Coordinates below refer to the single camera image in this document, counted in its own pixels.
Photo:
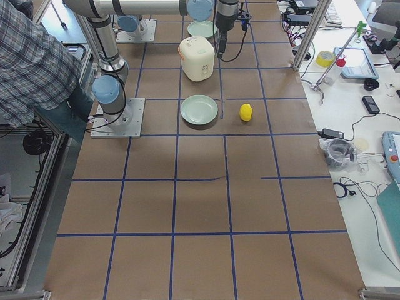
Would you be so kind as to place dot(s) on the aluminium frame left rail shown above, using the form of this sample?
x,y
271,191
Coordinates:
x,y
27,159

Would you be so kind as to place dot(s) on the blue teach pendant tablet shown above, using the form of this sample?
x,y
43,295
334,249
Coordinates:
x,y
358,65

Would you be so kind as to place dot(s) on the black power brick top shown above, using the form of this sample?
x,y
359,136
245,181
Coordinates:
x,y
297,20

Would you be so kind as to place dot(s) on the red round object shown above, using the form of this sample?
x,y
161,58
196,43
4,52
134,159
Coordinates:
x,y
340,62

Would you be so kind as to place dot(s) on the metal rod stand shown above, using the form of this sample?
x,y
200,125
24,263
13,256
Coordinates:
x,y
357,31

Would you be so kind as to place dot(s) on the bagged black tape roll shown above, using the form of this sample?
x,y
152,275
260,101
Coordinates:
x,y
339,153

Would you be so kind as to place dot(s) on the person in plaid shirt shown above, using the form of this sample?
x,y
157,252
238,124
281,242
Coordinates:
x,y
39,75

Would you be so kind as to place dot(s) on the aluminium frame post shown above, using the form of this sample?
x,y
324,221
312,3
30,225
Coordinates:
x,y
311,31

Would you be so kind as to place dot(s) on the teal box corner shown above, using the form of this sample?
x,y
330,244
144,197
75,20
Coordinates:
x,y
388,202

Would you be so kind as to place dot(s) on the black round cap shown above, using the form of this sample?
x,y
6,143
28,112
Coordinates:
x,y
370,84

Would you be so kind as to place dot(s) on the green plate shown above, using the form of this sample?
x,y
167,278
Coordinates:
x,y
199,109
205,29

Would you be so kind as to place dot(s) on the yellow tape roll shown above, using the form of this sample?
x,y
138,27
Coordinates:
x,y
325,58

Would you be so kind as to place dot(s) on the green plate near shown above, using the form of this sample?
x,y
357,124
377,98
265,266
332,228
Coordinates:
x,y
199,109

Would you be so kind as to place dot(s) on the green plate far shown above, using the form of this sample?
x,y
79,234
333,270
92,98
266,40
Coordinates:
x,y
205,29

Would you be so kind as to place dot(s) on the black phone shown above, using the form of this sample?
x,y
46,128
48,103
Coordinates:
x,y
370,104

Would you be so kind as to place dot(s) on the black power adapter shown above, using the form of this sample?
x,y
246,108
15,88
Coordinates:
x,y
330,134

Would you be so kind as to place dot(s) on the cream rice cooker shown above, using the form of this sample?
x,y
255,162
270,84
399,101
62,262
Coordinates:
x,y
197,58

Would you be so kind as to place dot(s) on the teach pendant right edge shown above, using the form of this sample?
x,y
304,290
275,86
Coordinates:
x,y
390,144

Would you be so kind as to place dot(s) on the yellow lemon toy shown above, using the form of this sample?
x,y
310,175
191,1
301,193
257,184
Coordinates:
x,y
246,112

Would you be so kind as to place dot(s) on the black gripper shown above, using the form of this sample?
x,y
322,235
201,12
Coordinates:
x,y
224,21

